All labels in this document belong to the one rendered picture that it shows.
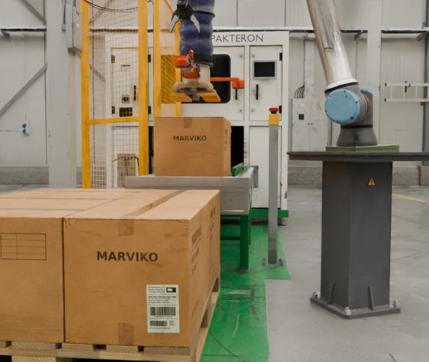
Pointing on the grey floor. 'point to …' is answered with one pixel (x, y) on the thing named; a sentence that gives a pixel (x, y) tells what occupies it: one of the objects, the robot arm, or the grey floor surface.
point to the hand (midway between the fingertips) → (184, 33)
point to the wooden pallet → (25, 350)
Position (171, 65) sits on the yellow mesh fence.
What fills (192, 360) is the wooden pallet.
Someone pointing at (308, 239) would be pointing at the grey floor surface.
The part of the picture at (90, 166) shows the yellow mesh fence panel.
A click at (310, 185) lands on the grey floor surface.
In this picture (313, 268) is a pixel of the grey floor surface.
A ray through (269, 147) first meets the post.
